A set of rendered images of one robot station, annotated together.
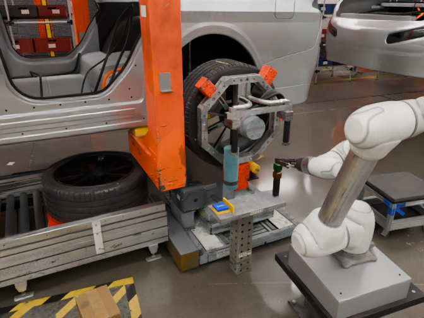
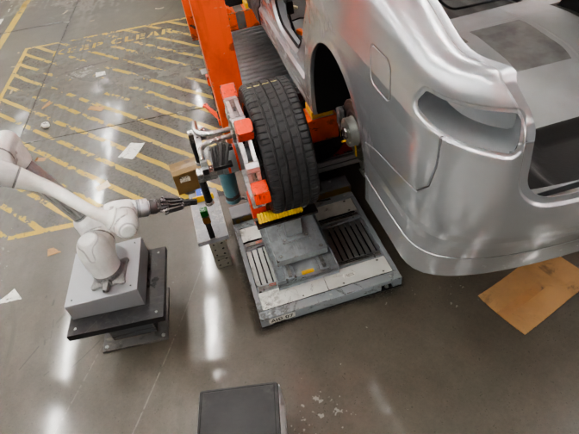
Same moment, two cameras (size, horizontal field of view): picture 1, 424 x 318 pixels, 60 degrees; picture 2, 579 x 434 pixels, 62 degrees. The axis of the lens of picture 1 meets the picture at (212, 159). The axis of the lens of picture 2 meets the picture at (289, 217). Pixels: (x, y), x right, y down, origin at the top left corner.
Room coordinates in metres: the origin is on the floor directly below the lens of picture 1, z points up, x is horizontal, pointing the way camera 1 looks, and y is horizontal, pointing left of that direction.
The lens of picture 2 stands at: (2.88, -2.03, 2.29)
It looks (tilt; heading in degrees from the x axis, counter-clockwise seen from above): 44 degrees down; 107
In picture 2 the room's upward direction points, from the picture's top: 10 degrees counter-clockwise
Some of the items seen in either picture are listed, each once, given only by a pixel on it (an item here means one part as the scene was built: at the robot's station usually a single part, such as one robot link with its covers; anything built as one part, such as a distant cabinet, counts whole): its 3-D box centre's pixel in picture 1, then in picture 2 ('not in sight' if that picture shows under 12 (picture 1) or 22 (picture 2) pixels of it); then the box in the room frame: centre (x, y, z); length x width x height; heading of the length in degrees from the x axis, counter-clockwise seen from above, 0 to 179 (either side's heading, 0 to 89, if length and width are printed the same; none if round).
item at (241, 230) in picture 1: (241, 239); (215, 238); (1.82, -0.17, 0.21); 0.10 x 0.10 x 0.42; 26
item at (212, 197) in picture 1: (225, 186); (290, 220); (2.28, -0.09, 0.32); 0.40 x 0.30 x 0.28; 116
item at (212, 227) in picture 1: (230, 208); (296, 246); (2.30, -0.14, 0.13); 0.50 x 0.36 x 0.10; 116
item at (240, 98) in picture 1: (236, 97); (209, 120); (1.97, -0.14, 1.03); 0.19 x 0.18 x 0.11; 26
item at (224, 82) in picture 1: (240, 120); (245, 154); (2.13, -0.17, 0.85); 0.54 x 0.07 x 0.54; 116
